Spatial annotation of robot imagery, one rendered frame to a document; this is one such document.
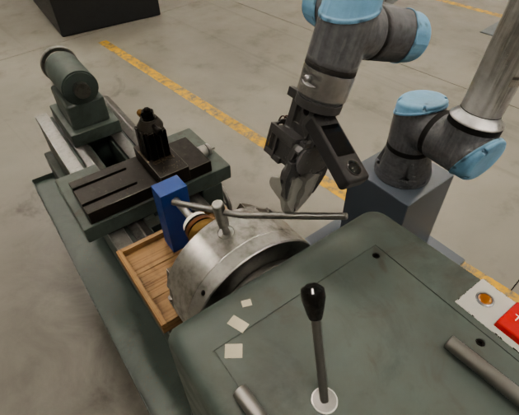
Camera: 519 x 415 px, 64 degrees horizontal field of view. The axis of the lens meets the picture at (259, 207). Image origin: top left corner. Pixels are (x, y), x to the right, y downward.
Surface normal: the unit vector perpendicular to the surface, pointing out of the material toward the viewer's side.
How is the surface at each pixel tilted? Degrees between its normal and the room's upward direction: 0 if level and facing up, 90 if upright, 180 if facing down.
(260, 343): 0
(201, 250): 29
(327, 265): 0
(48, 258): 0
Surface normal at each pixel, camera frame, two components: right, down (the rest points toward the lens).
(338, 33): -0.34, 0.47
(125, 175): -0.02, -0.71
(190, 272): -0.61, -0.18
